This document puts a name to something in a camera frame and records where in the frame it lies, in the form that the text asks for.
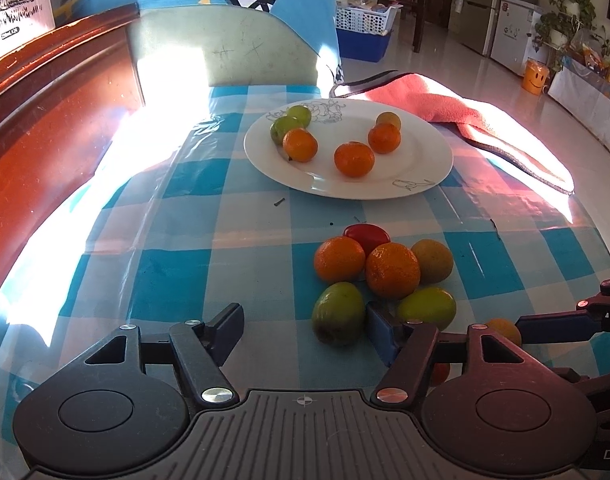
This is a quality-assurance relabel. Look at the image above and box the white plastic basket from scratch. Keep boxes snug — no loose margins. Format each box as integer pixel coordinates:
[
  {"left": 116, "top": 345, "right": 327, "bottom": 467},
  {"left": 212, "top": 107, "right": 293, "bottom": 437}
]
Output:
[{"left": 335, "top": 0, "right": 402, "bottom": 36}]

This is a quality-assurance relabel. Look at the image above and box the grey-green chair back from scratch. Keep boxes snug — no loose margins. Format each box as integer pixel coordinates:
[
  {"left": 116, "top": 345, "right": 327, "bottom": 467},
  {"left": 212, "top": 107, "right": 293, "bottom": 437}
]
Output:
[{"left": 128, "top": 5, "right": 320, "bottom": 106}]

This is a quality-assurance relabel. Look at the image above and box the green jujube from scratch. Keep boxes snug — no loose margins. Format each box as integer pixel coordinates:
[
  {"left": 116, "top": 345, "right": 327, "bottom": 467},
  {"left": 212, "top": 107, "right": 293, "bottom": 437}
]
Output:
[
  {"left": 286, "top": 105, "right": 312, "bottom": 128},
  {"left": 396, "top": 287, "right": 457, "bottom": 332},
  {"left": 270, "top": 116, "right": 306, "bottom": 145},
  {"left": 312, "top": 282, "right": 367, "bottom": 347}
]

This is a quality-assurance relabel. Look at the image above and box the orange mandarin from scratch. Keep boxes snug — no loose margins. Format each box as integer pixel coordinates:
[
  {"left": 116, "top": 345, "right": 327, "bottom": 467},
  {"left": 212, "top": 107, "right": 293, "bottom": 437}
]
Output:
[
  {"left": 333, "top": 141, "right": 375, "bottom": 178},
  {"left": 283, "top": 128, "right": 319, "bottom": 163},
  {"left": 366, "top": 242, "right": 421, "bottom": 300},
  {"left": 313, "top": 236, "right": 367, "bottom": 283},
  {"left": 367, "top": 122, "right": 402, "bottom": 155}
]

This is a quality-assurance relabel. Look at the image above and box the pink towel with grey edge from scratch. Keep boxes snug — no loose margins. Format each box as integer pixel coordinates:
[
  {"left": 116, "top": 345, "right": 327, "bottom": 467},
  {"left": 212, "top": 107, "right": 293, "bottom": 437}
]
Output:
[{"left": 330, "top": 72, "right": 576, "bottom": 196}]

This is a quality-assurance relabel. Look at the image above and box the dark wooden chair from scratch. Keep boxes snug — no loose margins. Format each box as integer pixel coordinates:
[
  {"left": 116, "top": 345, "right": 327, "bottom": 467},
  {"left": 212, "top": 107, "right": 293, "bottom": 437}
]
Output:
[{"left": 367, "top": 0, "right": 438, "bottom": 53}]

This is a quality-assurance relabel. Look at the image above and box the silver refrigerator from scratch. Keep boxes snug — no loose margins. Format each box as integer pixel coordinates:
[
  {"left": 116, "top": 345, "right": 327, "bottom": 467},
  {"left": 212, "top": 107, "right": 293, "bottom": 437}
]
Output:
[{"left": 447, "top": 0, "right": 543, "bottom": 56}]

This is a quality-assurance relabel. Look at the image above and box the green potted plant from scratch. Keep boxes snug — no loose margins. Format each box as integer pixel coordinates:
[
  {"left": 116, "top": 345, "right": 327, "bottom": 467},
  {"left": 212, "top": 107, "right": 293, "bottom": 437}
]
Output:
[{"left": 532, "top": 0, "right": 598, "bottom": 73}]

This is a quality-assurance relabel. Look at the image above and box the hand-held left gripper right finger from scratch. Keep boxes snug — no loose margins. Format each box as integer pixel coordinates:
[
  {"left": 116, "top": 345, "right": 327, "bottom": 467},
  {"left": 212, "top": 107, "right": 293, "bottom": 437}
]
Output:
[{"left": 367, "top": 302, "right": 538, "bottom": 407}]

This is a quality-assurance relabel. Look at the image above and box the blue checked tablecloth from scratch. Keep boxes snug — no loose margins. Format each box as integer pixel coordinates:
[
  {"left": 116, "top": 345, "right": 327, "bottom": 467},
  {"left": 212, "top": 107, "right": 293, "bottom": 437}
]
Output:
[{"left": 0, "top": 84, "right": 610, "bottom": 476}]

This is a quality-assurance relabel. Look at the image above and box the white plate with flower print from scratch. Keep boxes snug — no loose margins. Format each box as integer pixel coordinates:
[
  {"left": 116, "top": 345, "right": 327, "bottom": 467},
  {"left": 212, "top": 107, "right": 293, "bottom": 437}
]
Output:
[{"left": 243, "top": 98, "right": 454, "bottom": 201}]

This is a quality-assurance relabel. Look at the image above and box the blue storage bin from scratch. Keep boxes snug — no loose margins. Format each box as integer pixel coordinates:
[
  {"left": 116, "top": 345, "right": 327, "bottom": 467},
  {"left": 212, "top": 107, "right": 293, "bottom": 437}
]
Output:
[{"left": 336, "top": 27, "right": 394, "bottom": 63}]

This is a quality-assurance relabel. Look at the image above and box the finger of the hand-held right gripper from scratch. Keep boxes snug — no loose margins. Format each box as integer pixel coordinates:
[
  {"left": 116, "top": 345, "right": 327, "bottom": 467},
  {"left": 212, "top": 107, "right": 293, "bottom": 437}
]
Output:
[
  {"left": 515, "top": 277, "right": 610, "bottom": 346},
  {"left": 550, "top": 367, "right": 586, "bottom": 386}
]

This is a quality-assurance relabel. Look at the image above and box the white chest freezer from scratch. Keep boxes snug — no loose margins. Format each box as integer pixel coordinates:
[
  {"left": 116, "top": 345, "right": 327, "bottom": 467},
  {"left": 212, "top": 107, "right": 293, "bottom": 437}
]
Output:
[{"left": 489, "top": 0, "right": 546, "bottom": 75}]

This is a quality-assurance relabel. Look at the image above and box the red-brown wooden cabinet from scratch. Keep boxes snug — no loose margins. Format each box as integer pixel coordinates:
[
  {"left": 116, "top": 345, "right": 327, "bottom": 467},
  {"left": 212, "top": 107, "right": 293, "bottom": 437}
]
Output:
[{"left": 0, "top": 5, "right": 146, "bottom": 311}]

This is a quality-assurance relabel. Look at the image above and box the orange smiley bucket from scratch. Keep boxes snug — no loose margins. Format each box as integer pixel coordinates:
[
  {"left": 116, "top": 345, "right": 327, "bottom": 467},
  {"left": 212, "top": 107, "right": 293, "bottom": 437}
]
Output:
[{"left": 522, "top": 59, "right": 553, "bottom": 96}]

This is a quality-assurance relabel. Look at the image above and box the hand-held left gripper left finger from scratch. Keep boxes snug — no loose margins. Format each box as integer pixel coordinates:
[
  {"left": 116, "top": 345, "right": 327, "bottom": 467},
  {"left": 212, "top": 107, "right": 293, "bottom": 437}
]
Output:
[{"left": 82, "top": 303, "right": 245, "bottom": 408}]

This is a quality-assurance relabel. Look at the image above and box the white low table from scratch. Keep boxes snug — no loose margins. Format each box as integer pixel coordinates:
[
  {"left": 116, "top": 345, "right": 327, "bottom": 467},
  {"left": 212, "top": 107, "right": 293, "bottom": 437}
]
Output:
[{"left": 547, "top": 52, "right": 610, "bottom": 163}]

